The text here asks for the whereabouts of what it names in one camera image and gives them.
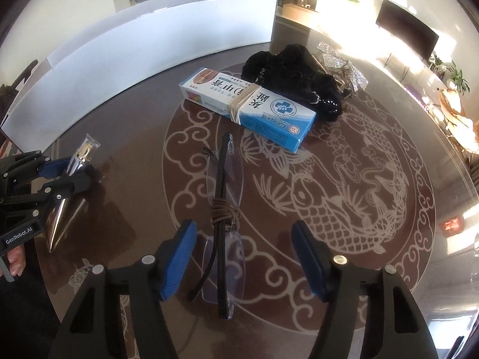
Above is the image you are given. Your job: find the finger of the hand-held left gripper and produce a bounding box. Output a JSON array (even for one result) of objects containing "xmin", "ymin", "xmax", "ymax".
[
  {"xmin": 0, "ymin": 150, "xmax": 72, "ymax": 195},
  {"xmin": 7, "ymin": 174, "xmax": 93, "ymax": 219}
]

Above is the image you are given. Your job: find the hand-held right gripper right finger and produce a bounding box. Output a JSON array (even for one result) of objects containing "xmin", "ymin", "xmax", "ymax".
[{"xmin": 291, "ymin": 220, "xmax": 438, "ymax": 359}]

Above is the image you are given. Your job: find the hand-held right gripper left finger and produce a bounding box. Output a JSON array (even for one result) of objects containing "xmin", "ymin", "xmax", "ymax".
[{"xmin": 48, "ymin": 220, "xmax": 198, "ymax": 359}]

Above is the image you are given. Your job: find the silver cosmetic tube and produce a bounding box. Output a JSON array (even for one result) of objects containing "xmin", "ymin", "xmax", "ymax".
[{"xmin": 46, "ymin": 133, "xmax": 100, "ymax": 254}]

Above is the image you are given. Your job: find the person's left hand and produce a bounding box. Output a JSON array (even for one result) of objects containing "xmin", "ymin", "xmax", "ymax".
[{"xmin": 7, "ymin": 249, "xmax": 28, "ymax": 276}]

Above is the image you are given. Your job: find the blue white medicine box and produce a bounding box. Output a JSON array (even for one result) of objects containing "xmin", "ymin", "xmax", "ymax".
[{"xmin": 179, "ymin": 66, "xmax": 317, "ymax": 154}]

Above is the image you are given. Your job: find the white foam board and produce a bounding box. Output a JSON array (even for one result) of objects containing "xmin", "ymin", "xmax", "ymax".
[{"xmin": 0, "ymin": 0, "xmax": 278, "ymax": 150}]

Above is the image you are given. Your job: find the tan rubber band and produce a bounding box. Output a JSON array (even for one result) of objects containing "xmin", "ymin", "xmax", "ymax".
[{"xmin": 228, "ymin": 84, "xmax": 263, "ymax": 124}]

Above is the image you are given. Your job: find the black cloth scrunchie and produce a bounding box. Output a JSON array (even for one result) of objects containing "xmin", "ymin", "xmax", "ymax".
[{"xmin": 241, "ymin": 44, "xmax": 344, "ymax": 122}]

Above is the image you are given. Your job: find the silver rhinestone bow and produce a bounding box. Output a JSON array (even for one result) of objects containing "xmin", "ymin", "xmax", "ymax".
[{"xmin": 316, "ymin": 41, "xmax": 369, "ymax": 92}]

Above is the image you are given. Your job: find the orange lounge chair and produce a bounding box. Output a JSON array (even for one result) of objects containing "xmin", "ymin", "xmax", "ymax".
[{"xmin": 439, "ymin": 88, "xmax": 478, "ymax": 146}]

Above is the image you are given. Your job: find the white television cabinet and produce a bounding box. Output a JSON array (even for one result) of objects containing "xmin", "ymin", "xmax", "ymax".
[{"xmin": 393, "ymin": 50, "xmax": 450, "ymax": 96}]

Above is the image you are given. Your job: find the large potted green plant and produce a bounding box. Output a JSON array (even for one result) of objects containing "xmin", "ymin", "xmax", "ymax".
[{"xmin": 445, "ymin": 60, "xmax": 471, "ymax": 96}]

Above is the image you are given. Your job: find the black television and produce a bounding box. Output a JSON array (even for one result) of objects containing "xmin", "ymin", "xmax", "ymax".
[{"xmin": 375, "ymin": 0, "xmax": 440, "ymax": 62}]

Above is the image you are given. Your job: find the brown hair tie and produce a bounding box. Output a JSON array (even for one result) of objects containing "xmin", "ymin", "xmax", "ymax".
[{"xmin": 210, "ymin": 200, "xmax": 242, "ymax": 229}]

